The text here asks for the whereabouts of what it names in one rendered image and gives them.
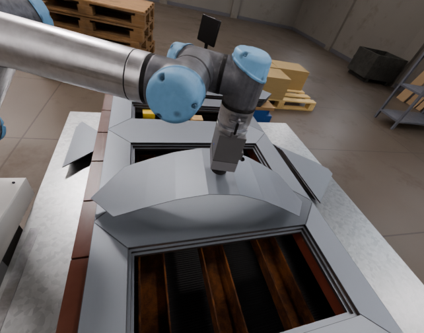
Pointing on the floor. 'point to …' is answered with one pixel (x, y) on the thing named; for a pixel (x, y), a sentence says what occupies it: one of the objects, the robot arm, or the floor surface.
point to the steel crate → (376, 65)
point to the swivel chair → (209, 30)
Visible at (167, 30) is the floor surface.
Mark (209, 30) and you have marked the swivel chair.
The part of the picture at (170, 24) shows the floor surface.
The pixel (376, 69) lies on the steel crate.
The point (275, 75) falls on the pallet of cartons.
